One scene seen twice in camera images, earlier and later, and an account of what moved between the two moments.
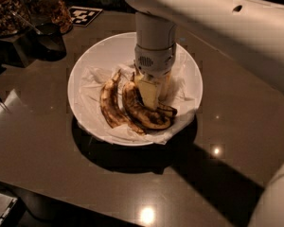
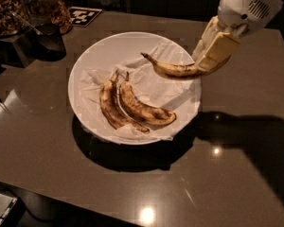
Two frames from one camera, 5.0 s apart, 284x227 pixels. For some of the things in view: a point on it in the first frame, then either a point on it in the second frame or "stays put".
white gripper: [155, 61] → [247, 8]
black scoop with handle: [47, 40] stays put
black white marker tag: [82, 16] stays put
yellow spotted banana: [168, 109] → [177, 71]
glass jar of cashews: [8, 14] stays put
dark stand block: [14, 50] stays put
